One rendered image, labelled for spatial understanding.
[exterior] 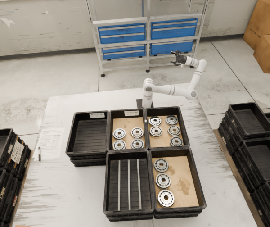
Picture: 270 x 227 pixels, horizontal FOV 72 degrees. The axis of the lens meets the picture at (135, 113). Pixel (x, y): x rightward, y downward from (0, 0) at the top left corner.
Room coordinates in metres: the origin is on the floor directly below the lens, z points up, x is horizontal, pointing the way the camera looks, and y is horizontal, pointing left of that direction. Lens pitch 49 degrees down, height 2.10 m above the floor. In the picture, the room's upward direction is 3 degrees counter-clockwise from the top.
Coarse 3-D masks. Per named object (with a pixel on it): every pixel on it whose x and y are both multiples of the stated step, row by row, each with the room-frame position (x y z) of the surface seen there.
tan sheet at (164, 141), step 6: (162, 120) 1.00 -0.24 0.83; (150, 126) 0.95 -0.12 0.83; (162, 126) 0.94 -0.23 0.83; (168, 126) 0.93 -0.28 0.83; (162, 132) 0.87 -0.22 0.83; (180, 132) 0.86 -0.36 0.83; (150, 138) 0.82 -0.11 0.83; (162, 138) 0.82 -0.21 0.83; (168, 138) 0.81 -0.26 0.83; (150, 144) 0.77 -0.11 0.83; (156, 144) 0.77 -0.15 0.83; (162, 144) 0.76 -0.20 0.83; (168, 144) 0.76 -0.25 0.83
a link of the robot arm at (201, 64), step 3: (201, 60) 1.48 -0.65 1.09; (204, 60) 1.47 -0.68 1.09; (198, 63) 1.48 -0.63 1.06; (201, 63) 1.46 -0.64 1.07; (204, 63) 1.45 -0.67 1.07; (198, 66) 1.44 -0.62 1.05; (201, 66) 1.44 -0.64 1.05; (204, 66) 1.44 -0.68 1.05; (198, 69) 1.42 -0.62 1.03; (201, 69) 1.42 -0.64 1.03; (201, 72) 1.41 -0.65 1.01
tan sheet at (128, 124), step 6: (114, 120) 1.03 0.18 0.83; (120, 120) 1.03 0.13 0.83; (126, 120) 1.02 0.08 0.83; (132, 120) 1.02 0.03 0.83; (138, 120) 1.02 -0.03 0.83; (114, 126) 0.97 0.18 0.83; (120, 126) 0.96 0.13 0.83; (126, 126) 0.96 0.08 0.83; (132, 126) 0.96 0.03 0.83; (138, 126) 0.95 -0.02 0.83; (126, 132) 0.90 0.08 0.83; (126, 138) 0.84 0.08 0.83; (132, 138) 0.83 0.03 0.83; (144, 138) 0.83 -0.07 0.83; (126, 144) 0.78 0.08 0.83; (144, 144) 0.77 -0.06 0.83
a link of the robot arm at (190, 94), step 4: (176, 88) 1.25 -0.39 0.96; (180, 88) 1.26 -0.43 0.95; (176, 92) 1.22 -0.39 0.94; (180, 92) 1.23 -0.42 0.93; (184, 92) 1.23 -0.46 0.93; (188, 92) 1.23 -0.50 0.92; (192, 92) 1.23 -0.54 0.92; (196, 92) 1.24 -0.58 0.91; (184, 96) 1.21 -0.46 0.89; (188, 96) 1.21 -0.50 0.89; (192, 96) 1.21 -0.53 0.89; (196, 96) 1.21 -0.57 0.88
